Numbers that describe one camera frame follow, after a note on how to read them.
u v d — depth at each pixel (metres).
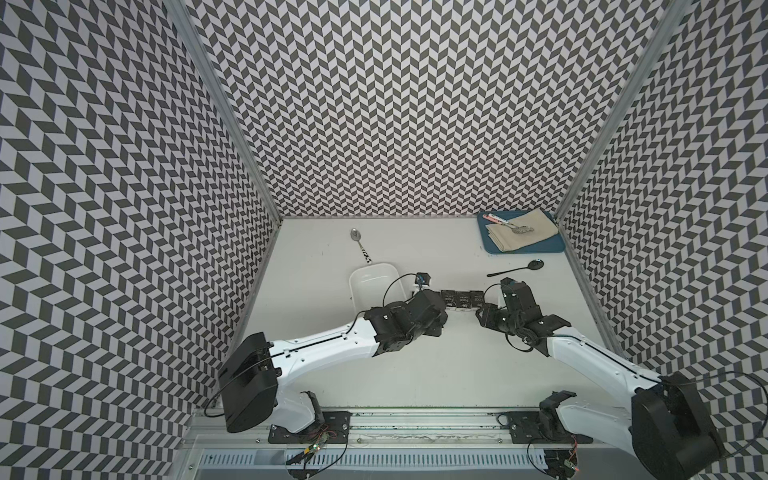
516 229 1.14
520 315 0.65
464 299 0.94
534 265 1.01
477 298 0.94
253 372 0.41
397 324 0.56
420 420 0.74
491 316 0.77
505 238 1.11
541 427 0.70
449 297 0.94
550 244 1.08
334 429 0.72
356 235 1.12
